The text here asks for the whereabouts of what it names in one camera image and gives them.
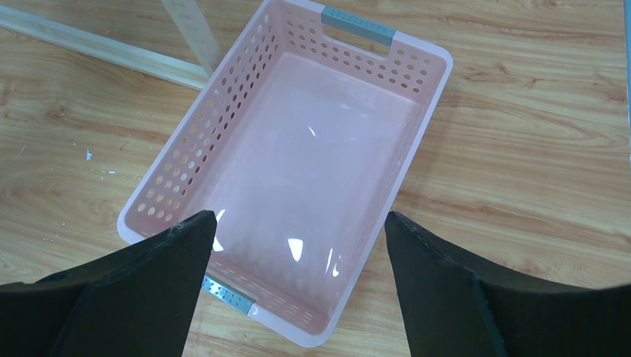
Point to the wooden clothes rack frame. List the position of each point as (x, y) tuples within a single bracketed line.
[(187, 17)]

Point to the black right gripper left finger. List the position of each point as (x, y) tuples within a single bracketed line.
[(138, 301)]

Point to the pink plastic laundry basket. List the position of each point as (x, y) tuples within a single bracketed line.
[(298, 143)]

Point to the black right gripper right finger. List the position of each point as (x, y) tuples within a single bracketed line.
[(457, 303)]

